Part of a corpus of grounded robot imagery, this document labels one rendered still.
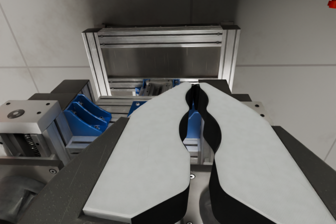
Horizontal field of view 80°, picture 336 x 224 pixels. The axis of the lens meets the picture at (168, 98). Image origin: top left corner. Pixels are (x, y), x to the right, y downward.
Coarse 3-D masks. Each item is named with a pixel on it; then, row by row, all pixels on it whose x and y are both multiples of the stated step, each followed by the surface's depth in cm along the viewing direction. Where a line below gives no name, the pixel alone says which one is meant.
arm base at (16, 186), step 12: (0, 180) 47; (12, 180) 45; (24, 180) 46; (36, 180) 47; (0, 192) 44; (12, 192) 44; (24, 192) 44; (36, 192) 45; (0, 204) 42; (12, 204) 42; (24, 204) 44; (0, 216) 41; (12, 216) 41
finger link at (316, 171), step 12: (276, 132) 8; (288, 132) 8; (288, 144) 7; (300, 144) 7; (300, 156) 7; (312, 156) 7; (300, 168) 6; (312, 168) 6; (324, 168) 6; (312, 180) 6; (324, 180) 6; (324, 192) 6; (324, 204) 5
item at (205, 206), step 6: (204, 198) 44; (204, 204) 43; (210, 204) 43; (204, 210) 43; (210, 210) 42; (204, 216) 43; (210, 216) 41; (204, 222) 43; (210, 222) 41; (216, 222) 40
